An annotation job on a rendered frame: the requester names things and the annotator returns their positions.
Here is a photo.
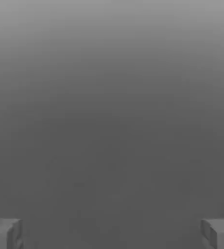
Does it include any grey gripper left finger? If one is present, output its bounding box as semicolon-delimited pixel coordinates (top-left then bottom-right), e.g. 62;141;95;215
0;218;24;249

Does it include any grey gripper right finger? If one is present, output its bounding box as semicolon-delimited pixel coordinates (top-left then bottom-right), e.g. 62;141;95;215
200;218;224;249

